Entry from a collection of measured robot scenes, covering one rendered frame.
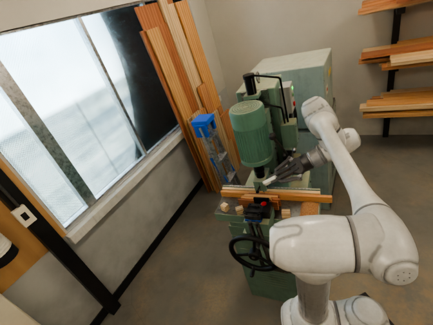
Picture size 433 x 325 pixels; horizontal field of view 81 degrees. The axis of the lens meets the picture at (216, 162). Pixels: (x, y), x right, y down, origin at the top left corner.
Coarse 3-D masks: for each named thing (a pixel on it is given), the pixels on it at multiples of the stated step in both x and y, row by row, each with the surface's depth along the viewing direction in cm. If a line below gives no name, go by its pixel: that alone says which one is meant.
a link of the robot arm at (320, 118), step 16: (304, 112) 101; (320, 112) 96; (320, 128) 92; (336, 128) 101; (336, 144) 85; (336, 160) 84; (352, 160) 82; (352, 176) 78; (352, 192) 75; (368, 192) 71; (352, 208) 71
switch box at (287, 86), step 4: (284, 84) 142; (288, 84) 141; (292, 84) 144; (280, 88) 140; (284, 88) 139; (288, 88) 138; (280, 92) 141; (284, 92) 140; (288, 92) 140; (292, 92) 144; (280, 96) 143; (284, 96) 142; (288, 96) 141; (292, 96) 144; (280, 100) 144; (288, 100) 142; (292, 100) 144; (288, 104) 144; (292, 104) 144; (284, 108) 146; (288, 108) 145; (292, 108) 145; (284, 112) 147; (288, 112) 147; (292, 112) 146
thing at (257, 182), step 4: (264, 168) 152; (268, 168) 151; (264, 172) 149; (268, 172) 149; (268, 176) 149; (256, 180) 145; (260, 180) 144; (264, 180) 143; (256, 184) 145; (260, 184) 144; (268, 184) 149; (256, 188) 147; (260, 188) 146; (264, 188) 145
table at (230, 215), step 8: (224, 200) 164; (232, 200) 162; (216, 208) 160; (232, 208) 156; (280, 208) 145; (288, 208) 144; (296, 208) 142; (320, 208) 144; (216, 216) 157; (224, 216) 154; (232, 216) 152; (240, 216) 149; (280, 216) 140; (296, 216) 137
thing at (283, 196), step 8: (224, 192) 165; (232, 192) 162; (240, 192) 160; (248, 192) 158; (264, 192) 154; (272, 192) 152; (288, 200) 149; (296, 200) 146; (304, 200) 144; (312, 200) 142; (320, 200) 140; (328, 200) 138
